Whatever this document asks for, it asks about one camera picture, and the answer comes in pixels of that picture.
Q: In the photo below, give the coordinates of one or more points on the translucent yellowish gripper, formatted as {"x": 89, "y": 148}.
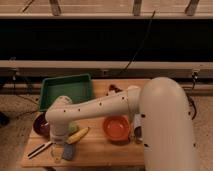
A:
{"x": 57, "y": 152}

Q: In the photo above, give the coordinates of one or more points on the blue grey sponge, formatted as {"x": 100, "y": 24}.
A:
{"x": 69, "y": 151}

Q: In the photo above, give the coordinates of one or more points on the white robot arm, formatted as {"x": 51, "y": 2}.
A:
{"x": 167, "y": 127}

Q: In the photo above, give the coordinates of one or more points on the dark maroon bowl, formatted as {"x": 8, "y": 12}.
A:
{"x": 41, "y": 126}

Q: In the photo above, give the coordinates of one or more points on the orange red bowl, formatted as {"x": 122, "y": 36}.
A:
{"x": 116, "y": 128}

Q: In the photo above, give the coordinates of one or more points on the yellow corn cob toy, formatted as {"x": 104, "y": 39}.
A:
{"x": 78, "y": 135}

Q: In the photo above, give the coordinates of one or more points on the wooden table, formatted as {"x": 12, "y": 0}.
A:
{"x": 94, "y": 149}

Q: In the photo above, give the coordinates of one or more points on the green plastic tray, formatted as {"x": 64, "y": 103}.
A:
{"x": 78, "y": 88}

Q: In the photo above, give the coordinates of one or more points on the small metal cup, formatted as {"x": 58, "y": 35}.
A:
{"x": 138, "y": 137}

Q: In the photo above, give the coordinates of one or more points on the dark brown small toy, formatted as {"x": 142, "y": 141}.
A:
{"x": 114, "y": 88}

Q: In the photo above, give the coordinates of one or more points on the light blue cloth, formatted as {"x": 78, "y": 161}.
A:
{"x": 137, "y": 121}

